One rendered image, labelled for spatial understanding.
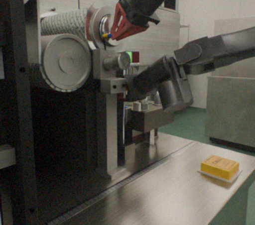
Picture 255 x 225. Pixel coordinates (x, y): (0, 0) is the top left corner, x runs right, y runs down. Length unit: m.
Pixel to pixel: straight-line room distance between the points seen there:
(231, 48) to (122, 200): 0.38
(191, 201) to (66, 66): 0.38
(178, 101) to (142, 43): 0.75
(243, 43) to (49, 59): 0.40
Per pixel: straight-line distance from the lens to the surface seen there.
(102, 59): 0.54
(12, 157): 0.37
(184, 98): 0.52
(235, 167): 0.66
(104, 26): 0.57
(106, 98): 0.55
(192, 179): 0.62
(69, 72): 0.53
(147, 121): 0.69
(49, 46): 0.50
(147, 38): 1.26
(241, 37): 0.55
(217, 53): 0.53
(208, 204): 0.54
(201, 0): 5.59
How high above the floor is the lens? 1.19
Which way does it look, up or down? 9 degrees down
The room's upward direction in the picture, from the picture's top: straight up
